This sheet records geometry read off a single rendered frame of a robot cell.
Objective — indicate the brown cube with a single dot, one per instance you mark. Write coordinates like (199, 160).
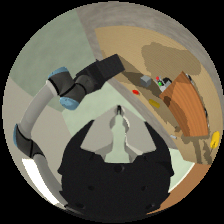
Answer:
(178, 132)

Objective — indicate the dark yellow rectangular bar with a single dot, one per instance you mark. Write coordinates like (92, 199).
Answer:
(152, 102)

